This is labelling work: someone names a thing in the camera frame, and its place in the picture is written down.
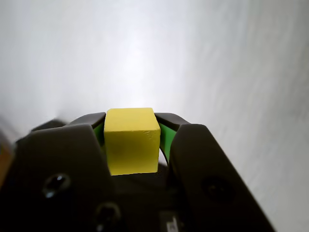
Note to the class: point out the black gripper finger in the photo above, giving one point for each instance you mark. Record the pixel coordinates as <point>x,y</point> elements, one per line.
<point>205,164</point>
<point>60,164</point>

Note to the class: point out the yellow cube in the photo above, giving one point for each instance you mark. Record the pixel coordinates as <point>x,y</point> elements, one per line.
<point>131,142</point>

